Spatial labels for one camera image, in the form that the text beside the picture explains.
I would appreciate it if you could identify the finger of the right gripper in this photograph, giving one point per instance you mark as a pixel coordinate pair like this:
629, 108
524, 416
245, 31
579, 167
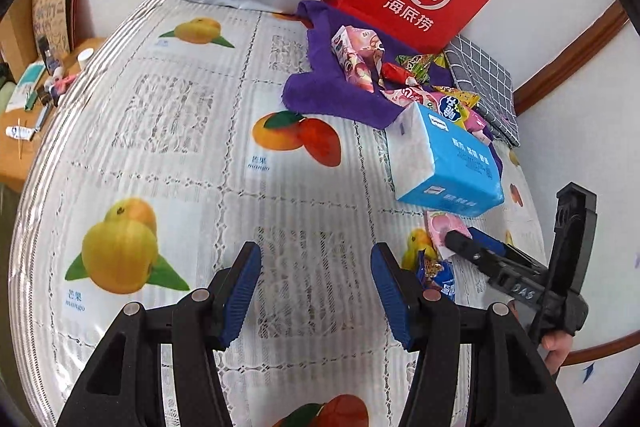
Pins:
480, 254
504, 250

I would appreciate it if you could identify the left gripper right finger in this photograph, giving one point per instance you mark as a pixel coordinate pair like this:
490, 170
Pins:
510, 386

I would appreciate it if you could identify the blue cookie snack bag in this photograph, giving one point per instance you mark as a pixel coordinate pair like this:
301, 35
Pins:
436, 274

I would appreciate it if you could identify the pink yellow snack bag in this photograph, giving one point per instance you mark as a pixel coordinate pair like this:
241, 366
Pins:
458, 106

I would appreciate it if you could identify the strawberry white snack bag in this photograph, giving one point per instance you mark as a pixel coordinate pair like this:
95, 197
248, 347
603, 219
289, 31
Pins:
405, 96

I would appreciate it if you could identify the yellow triangular snack bag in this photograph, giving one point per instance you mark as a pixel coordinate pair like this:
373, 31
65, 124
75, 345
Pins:
440, 61

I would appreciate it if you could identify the red gold snack pack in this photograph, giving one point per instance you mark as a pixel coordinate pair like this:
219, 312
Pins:
398, 75

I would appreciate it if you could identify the green triangular snack bag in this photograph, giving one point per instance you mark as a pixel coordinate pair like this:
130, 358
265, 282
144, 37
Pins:
418, 66

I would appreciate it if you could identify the pink white long snack pack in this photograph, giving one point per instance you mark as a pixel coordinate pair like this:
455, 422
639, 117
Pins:
356, 71

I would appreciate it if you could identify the pink panda snack pack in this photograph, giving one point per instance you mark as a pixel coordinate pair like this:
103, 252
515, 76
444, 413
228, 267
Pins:
366, 43

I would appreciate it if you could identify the person's right hand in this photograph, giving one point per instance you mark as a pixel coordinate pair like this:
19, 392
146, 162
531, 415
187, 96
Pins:
555, 345

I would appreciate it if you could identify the pink peach snack pack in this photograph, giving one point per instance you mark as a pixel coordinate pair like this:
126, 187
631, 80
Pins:
438, 224

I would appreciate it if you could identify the blue tissue pack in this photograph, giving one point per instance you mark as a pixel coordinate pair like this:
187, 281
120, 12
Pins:
437, 165

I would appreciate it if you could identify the grey checked folded cloth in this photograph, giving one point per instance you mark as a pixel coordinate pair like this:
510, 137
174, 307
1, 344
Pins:
474, 70

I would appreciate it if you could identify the purple towel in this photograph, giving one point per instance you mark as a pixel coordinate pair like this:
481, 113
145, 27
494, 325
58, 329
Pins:
324, 90

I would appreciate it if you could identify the fruit print table cover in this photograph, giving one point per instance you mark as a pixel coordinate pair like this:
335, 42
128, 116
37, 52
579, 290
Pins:
172, 151

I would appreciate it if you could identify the white ointment tube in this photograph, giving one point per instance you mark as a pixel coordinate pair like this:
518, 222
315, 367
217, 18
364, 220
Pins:
20, 133

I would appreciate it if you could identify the teal white tube box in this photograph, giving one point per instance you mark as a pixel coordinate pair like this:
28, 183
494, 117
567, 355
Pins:
25, 86

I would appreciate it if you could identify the white cream jar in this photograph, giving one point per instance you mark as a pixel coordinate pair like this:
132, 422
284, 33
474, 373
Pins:
84, 57

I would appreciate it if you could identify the patterned book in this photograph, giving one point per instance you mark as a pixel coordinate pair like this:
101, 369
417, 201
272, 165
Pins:
55, 20

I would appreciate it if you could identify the brown wooden door frame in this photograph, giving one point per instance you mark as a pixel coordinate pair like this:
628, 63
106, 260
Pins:
577, 54

